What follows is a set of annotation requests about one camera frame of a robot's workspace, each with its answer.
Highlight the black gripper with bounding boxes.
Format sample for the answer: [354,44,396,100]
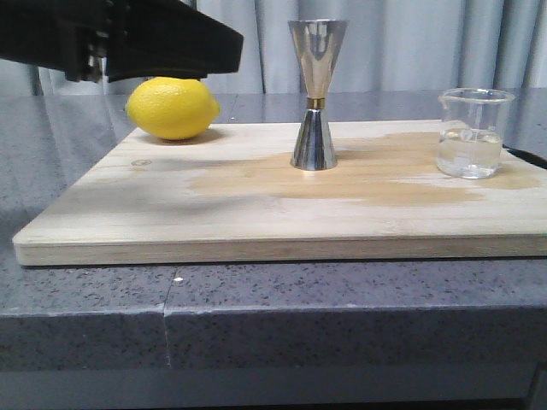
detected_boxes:
[63,1,244,83]

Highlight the steel double jigger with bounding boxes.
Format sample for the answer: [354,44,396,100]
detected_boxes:
[288,19,348,171]

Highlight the clear glass beaker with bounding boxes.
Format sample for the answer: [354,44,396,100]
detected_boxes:
[436,88,515,179]

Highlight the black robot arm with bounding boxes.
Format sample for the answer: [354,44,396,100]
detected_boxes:
[1,0,244,82]

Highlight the yellow lemon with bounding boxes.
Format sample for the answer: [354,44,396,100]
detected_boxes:
[126,77,221,140]

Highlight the wooden cutting board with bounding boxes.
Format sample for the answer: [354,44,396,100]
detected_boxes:
[13,120,546,266]

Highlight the grey curtain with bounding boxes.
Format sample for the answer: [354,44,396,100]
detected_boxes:
[1,1,546,97]

